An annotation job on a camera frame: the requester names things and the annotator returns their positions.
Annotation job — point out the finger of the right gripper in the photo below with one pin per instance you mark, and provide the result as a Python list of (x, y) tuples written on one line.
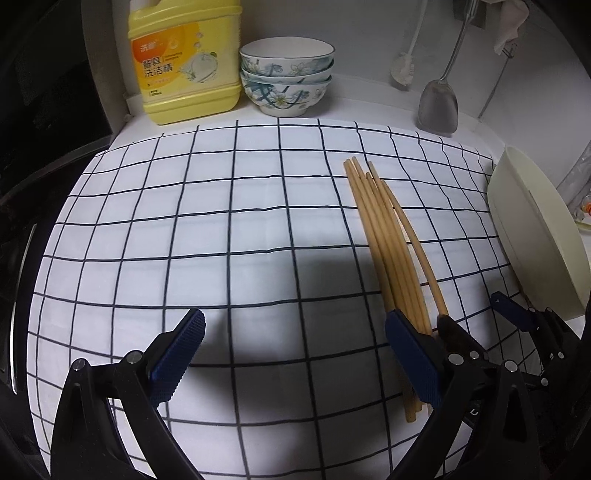
[(526, 320), (464, 360)]

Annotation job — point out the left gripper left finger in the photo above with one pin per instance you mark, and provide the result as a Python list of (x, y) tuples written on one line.
[(86, 443)]

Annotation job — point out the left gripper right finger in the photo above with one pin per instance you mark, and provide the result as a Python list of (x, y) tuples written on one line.
[(423, 362)]

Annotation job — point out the bamboo chopstick four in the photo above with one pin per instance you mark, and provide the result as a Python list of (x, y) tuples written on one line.
[(388, 247)]

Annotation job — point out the bamboo chopstick ten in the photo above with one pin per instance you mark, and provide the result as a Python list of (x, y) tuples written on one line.
[(421, 255)]

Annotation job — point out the bamboo chopstick six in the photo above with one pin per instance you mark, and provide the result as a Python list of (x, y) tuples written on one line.
[(410, 299)]

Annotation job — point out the bamboo chopstick three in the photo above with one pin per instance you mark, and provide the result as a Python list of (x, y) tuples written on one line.
[(382, 274)]

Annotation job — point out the bamboo chopstick five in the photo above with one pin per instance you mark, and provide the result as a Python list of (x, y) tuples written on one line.
[(382, 240)]

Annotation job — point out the cream round tray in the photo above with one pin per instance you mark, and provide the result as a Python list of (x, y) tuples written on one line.
[(539, 236)]

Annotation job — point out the white black grid cloth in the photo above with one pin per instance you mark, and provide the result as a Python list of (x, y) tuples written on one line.
[(254, 223)]

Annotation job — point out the steel spatula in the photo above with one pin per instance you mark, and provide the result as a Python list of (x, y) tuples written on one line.
[(438, 110)]

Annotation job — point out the white bottle brush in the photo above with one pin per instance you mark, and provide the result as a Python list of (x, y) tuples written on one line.
[(402, 69)]

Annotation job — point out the bottom floral bowl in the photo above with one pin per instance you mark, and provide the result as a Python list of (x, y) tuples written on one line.
[(284, 100)]

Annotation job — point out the floral bowl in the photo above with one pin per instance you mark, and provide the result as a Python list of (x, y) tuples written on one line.
[(284, 100), (286, 56), (309, 78)]

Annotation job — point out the middle floral bowl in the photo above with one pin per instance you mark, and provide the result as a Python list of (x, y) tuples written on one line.
[(309, 78)]

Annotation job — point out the beige hanging cloth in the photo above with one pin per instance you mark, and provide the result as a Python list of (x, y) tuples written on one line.
[(513, 14)]

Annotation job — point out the top floral bowl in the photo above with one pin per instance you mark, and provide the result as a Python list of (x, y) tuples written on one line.
[(286, 56)]

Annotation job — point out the yellow detergent bottle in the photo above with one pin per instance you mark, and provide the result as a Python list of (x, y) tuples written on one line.
[(185, 57)]

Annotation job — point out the gas valve with hose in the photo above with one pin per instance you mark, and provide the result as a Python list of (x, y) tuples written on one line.
[(582, 214)]

